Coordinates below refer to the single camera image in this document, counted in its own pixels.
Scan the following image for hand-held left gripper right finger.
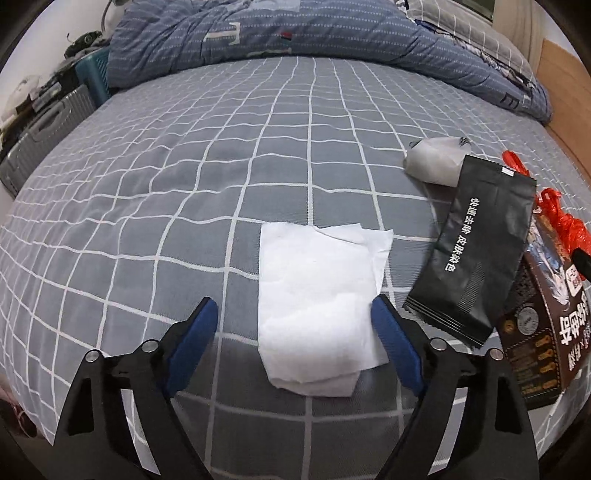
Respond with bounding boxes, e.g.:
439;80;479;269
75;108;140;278
370;294;541;480

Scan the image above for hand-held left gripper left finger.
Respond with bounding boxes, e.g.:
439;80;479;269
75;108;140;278
53;296;219;480

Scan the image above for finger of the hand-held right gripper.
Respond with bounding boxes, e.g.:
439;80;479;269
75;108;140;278
571;248;591;282

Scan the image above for brown cookie box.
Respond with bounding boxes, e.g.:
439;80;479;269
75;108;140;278
499;217;591;411

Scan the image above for white tissue paper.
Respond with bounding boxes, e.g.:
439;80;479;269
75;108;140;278
257;222;394;411

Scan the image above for white bag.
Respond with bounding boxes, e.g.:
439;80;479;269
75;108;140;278
405;136;472;188

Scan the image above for red plastic bag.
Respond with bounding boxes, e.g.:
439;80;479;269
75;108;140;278
502;150;591;259

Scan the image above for black sachet packet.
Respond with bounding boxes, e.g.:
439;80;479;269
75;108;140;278
403;154;537;348

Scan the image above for grey checked bedsheet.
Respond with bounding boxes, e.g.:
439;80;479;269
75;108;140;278
0;55;591;462

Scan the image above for wooden headboard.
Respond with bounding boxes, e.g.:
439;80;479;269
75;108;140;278
531;39;591;185

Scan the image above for beige curtain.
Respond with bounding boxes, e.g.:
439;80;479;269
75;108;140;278
493;0;561;75

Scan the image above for grey suitcase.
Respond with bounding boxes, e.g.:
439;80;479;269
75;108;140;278
0;83;98;195

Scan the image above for grey checked pillow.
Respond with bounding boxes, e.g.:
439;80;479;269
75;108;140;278
406;0;541;93

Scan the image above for teal plastic crate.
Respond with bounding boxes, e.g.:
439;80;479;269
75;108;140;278
76;48;112;109

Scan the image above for black gadget pile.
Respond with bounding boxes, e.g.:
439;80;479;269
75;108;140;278
65;30;109;58

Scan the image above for blue striped quilt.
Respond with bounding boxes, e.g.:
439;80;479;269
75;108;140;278
107;0;554;123

